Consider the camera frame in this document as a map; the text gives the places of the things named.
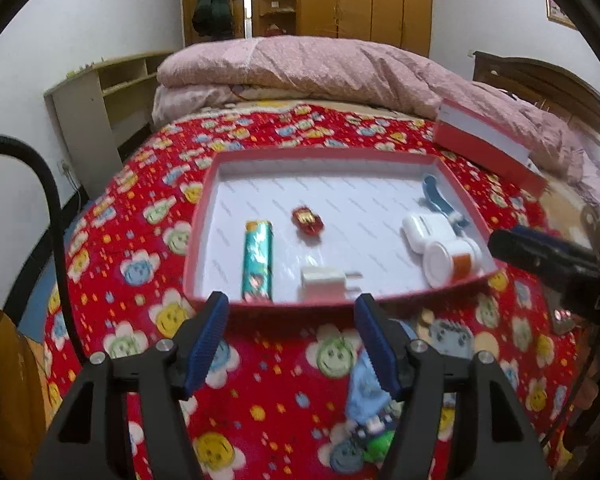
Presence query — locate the white bottle orange label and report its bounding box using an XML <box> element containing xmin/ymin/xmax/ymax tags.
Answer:
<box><xmin>424</xmin><ymin>237</ymin><xmax>483</xmax><ymax>288</ymax></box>

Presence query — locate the teal snack tube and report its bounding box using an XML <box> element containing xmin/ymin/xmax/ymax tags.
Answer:
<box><xmin>241</xmin><ymin>220</ymin><xmax>274</xmax><ymax>302</ymax></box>

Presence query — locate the red printed blanket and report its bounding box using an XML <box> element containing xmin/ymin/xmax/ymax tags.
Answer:
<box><xmin>42</xmin><ymin>102</ymin><xmax>596</xmax><ymax>480</ymax></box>

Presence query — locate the black cable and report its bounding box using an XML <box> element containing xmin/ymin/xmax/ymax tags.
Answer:
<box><xmin>0</xmin><ymin>132</ymin><xmax>92</xmax><ymax>363</ymax></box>

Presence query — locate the green cartoon keychain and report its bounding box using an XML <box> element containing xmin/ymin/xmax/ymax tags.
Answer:
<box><xmin>352</xmin><ymin>417</ymin><xmax>398</xmax><ymax>463</ymax></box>

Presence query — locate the pink quilt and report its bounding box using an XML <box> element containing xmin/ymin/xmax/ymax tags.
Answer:
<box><xmin>152</xmin><ymin>36</ymin><xmax>600</xmax><ymax>221</ymax></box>

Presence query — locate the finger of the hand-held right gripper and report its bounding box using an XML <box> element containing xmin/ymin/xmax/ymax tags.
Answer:
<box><xmin>487</xmin><ymin>225</ymin><xmax>600</xmax><ymax>286</ymax></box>

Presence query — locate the light blue plastic hook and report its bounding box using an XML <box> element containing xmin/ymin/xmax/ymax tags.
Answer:
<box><xmin>421</xmin><ymin>174</ymin><xmax>470</xmax><ymax>227</ymax></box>

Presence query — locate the red cardboard box tray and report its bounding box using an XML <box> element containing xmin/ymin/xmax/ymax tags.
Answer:
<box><xmin>182</xmin><ymin>147</ymin><xmax>506</xmax><ymax>311</ymax></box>

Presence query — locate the blue transparent oval plastic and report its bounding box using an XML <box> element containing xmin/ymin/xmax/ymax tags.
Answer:
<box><xmin>344</xmin><ymin>317</ymin><xmax>413</xmax><ymax>433</ymax></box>

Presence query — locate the beige shelf unit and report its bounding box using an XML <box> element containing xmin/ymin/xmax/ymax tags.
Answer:
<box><xmin>44</xmin><ymin>51</ymin><xmax>181</xmax><ymax>188</ymax></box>

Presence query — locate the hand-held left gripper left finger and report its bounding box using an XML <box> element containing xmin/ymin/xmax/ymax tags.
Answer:
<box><xmin>30</xmin><ymin>291</ymin><xmax>230</xmax><ymax>480</ymax></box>

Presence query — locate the wall picture frame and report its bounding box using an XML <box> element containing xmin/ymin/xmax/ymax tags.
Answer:
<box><xmin>545</xmin><ymin>0</ymin><xmax>577</xmax><ymax>29</ymax></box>

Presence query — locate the small red toy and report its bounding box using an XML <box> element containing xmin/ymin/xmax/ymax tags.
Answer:
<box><xmin>292</xmin><ymin>205</ymin><xmax>327</xmax><ymax>236</ymax></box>

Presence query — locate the dark hanging coat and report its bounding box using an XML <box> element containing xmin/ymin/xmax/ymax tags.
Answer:
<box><xmin>190</xmin><ymin>0</ymin><xmax>233</xmax><ymax>39</ymax></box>

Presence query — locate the wooden wardrobe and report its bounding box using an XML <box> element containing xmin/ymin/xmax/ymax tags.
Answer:
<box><xmin>297</xmin><ymin>0</ymin><xmax>433</xmax><ymax>56</ymax></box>

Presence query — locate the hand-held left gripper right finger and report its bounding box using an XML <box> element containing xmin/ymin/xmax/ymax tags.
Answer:
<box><xmin>355</xmin><ymin>294</ymin><xmax>551</xmax><ymax>480</ymax></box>

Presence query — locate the brown wooden cabinet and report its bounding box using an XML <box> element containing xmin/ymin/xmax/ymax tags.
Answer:
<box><xmin>0</xmin><ymin>287</ymin><xmax>48</xmax><ymax>480</ymax></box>

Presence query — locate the white charger plug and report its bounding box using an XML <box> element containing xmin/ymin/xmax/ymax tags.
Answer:
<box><xmin>300</xmin><ymin>266</ymin><xmax>363</xmax><ymax>304</ymax></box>

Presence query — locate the red cardboard box lid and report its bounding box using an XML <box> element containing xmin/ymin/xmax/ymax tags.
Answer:
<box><xmin>434</xmin><ymin>99</ymin><xmax>548</xmax><ymax>198</ymax></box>

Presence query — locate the dark wooden headboard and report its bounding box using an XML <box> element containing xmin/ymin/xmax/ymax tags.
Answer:
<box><xmin>472</xmin><ymin>50</ymin><xmax>600</xmax><ymax>161</ymax></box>

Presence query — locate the white earbuds case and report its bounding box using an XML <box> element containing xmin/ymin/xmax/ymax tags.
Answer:
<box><xmin>402</xmin><ymin>212</ymin><xmax>455</xmax><ymax>256</ymax></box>

